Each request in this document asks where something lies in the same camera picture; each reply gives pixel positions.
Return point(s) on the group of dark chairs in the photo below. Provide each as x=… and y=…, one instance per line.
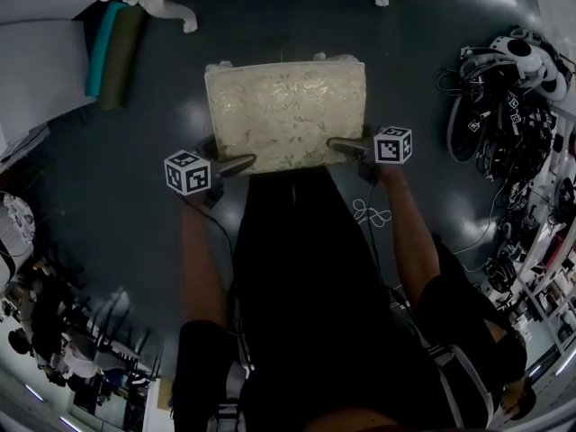
x=112, y=353

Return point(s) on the person's left forearm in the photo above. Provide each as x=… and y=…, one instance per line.
x=202, y=263

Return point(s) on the white headset helmet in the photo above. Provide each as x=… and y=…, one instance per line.
x=522, y=54

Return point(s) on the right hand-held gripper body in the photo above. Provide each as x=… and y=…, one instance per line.
x=391, y=146

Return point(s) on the cream floral upholstered stool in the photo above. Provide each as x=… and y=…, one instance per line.
x=288, y=110

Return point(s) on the patterned round lampshade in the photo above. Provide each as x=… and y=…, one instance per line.
x=19, y=218

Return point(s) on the person's black clothed body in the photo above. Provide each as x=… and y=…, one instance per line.
x=315, y=286

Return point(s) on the teal rolled mat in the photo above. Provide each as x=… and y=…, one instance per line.
x=100, y=52

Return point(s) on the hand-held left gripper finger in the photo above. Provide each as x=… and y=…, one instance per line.
x=208, y=146
x=234, y=165

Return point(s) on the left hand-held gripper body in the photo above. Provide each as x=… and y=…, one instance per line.
x=186, y=173

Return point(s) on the olive rolled mat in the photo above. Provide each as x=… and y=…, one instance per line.
x=122, y=61

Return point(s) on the person's right forearm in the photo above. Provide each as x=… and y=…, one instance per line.
x=405, y=232

